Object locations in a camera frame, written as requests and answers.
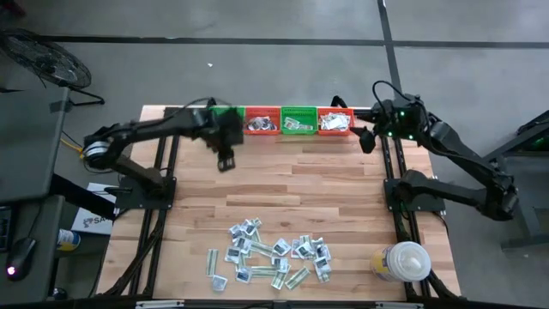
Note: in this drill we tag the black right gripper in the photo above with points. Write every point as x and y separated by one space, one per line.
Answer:
379 121

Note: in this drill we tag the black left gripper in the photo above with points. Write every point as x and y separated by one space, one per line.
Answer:
225 129

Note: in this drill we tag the sachets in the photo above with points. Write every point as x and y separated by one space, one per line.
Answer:
329 125
262 119

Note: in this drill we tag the white packet dark print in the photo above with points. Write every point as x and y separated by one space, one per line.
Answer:
218 283
322 248
255 124
281 247
305 250
233 254
243 275
280 263
235 232
322 267
249 228
269 125
243 244

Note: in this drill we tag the white packet red print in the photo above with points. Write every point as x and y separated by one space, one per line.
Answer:
291 123

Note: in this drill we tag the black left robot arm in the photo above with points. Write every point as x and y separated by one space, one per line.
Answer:
146 126

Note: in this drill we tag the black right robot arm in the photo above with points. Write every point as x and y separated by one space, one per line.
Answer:
454 148

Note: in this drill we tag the green plastic basket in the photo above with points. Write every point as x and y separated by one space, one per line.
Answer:
306 113
238 110

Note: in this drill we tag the black table clamp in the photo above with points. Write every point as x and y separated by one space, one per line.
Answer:
210 102
339 101

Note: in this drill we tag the orange-red plastic basket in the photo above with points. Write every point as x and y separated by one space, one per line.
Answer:
262 111
326 132

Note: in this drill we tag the pile of bandage packets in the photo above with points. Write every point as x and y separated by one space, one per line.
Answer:
295 248

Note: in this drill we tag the yellow wipes canister white lid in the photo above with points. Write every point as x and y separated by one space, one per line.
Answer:
401 261

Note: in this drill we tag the white printed cardboard box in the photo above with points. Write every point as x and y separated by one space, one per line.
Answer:
92 224

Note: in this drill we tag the black metal stand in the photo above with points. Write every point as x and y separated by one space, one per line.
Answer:
534 180

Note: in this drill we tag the black floor fan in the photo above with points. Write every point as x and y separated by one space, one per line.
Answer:
51 64

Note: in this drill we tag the white and yellow can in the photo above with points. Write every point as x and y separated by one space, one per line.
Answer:
68 239

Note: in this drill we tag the grey desk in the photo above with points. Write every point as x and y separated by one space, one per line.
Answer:
25 141

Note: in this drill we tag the black caster wheel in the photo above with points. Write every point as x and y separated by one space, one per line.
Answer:
60 294

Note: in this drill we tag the black keyboard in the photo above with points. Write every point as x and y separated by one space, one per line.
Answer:
4 229

